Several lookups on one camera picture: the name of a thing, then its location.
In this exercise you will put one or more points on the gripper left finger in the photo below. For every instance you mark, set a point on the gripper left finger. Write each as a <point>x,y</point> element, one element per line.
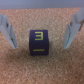
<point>8,30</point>

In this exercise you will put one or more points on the purple block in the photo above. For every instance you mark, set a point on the purple block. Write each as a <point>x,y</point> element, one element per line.
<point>39,42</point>

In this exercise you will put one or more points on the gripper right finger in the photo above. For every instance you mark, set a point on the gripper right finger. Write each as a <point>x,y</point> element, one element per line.
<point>72,29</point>

